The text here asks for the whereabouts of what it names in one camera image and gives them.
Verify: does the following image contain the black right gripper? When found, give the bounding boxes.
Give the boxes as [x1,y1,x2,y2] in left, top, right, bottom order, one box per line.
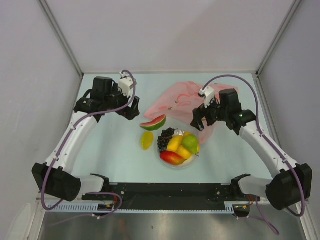
[190,95,229,132]

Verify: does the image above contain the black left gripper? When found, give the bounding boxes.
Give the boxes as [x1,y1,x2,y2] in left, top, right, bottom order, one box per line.
[104,83,139,120]

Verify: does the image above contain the green fake pear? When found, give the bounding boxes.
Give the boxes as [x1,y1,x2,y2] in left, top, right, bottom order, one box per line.
[182,134,199,154]

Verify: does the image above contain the fake watermelon slice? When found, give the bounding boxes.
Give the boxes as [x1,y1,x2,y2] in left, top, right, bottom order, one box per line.
[140,114,167,132]

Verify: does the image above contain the pink plastic bag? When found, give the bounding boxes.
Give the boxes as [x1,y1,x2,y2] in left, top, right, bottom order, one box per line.
[143,81,240,146]

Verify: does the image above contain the yellow fake mango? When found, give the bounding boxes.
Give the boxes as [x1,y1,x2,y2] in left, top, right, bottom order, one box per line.
[166,135,184,152]

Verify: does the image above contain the dark fake grapes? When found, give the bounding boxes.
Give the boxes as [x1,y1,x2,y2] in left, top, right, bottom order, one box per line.
[157,127,175,153]

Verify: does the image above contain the red fake mango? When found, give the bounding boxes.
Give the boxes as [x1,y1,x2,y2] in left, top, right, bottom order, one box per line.
[160,151,185,166]

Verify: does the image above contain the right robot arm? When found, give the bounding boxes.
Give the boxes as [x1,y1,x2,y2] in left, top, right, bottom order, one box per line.
[190,87,313,211]

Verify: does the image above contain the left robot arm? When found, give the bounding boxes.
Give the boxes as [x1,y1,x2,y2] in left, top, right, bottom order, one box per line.
[31,70,140,202]

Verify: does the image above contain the white paper plate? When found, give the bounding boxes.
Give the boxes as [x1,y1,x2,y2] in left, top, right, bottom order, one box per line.
[156,129,201,171]

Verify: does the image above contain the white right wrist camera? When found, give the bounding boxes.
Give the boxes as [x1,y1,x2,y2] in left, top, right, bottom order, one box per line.
[198,86,216,108]

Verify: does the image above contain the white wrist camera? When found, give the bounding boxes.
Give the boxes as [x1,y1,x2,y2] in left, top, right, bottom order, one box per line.
[118,70,137,98]
[198,86,216,108]

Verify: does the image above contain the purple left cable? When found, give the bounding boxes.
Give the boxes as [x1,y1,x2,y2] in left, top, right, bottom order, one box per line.
[40,69,137,227]

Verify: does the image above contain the purple cable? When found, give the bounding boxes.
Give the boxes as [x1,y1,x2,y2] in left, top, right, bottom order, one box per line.
[201,74,306,236]
[40,69,137,227]

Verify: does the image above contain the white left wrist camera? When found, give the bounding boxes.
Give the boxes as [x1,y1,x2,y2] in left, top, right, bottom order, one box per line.
[118,70,137,98]

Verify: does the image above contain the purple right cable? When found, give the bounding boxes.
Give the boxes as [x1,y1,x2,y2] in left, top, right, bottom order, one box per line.
[201,74,306,236]

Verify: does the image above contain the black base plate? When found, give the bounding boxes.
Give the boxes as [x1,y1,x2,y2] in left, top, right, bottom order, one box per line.
[81,182,241,211]

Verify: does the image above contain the white cable duct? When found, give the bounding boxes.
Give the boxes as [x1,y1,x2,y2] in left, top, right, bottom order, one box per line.
[46,201,121,212]

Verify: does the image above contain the aluminium frame rail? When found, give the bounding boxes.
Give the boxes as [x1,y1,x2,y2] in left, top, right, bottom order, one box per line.
[37,0,85,77]

